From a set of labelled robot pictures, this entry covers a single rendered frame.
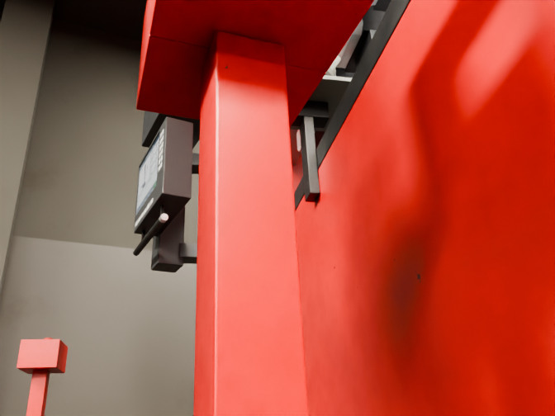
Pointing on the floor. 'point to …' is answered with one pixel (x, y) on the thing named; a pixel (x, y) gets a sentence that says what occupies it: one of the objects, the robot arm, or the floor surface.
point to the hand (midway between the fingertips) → (330, 83)
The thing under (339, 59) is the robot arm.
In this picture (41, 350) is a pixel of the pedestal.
